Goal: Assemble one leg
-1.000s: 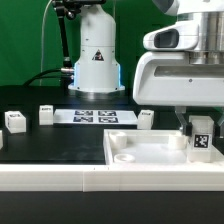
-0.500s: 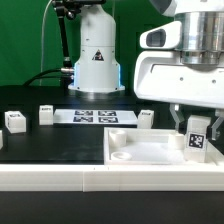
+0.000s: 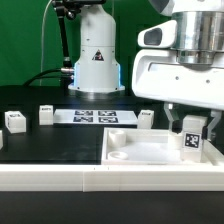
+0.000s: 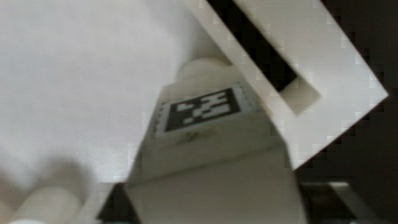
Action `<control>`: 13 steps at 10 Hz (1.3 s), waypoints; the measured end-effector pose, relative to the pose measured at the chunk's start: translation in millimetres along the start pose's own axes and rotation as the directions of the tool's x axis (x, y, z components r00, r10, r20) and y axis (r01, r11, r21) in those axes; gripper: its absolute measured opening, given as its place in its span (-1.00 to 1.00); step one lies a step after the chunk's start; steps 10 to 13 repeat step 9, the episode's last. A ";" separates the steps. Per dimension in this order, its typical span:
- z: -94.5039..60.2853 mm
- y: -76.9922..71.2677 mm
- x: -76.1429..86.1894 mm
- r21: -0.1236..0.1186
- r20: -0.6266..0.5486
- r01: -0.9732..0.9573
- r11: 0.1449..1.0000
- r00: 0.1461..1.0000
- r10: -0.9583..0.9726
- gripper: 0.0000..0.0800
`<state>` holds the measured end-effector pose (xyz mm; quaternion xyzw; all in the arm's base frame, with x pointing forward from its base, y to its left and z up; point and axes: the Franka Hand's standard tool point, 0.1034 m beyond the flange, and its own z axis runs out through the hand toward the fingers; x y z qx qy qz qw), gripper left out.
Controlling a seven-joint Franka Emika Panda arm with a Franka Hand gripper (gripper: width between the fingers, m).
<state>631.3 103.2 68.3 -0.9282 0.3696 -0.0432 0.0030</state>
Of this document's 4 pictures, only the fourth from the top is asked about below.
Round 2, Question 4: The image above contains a white square table top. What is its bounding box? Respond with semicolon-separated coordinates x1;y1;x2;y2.
0;0;248;224

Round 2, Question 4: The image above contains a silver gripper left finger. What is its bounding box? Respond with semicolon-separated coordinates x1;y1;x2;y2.
69;183;141;224

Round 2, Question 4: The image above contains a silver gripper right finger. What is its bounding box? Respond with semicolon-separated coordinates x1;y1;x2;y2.
300;182;385;224

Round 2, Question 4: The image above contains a white table leg with tags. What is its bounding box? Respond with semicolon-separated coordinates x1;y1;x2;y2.
125;58;307;224

